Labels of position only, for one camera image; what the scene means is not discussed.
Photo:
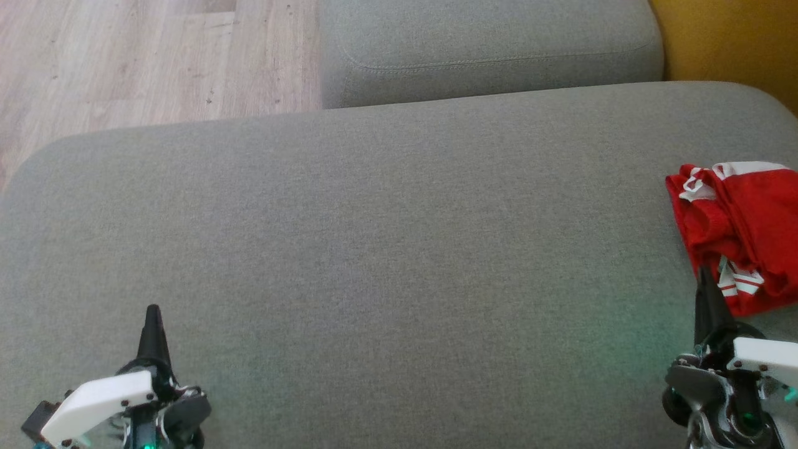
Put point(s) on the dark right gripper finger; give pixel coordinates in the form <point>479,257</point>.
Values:
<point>709,312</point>

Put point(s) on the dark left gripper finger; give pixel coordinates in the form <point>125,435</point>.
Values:
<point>154,343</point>

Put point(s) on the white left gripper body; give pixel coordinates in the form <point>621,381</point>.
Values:
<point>100,402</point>

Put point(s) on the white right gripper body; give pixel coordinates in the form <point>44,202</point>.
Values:
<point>748,386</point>

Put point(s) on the red jersey with letters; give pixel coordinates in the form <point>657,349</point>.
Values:
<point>748,304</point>

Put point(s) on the red shorts white stripe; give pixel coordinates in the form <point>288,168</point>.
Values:
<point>760,212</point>

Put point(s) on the large grey sofa seat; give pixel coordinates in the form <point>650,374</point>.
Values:
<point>374,249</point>

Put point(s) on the small grey sofa cushion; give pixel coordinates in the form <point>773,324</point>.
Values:
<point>486,43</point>

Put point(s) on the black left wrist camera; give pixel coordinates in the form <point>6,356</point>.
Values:
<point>40,421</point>

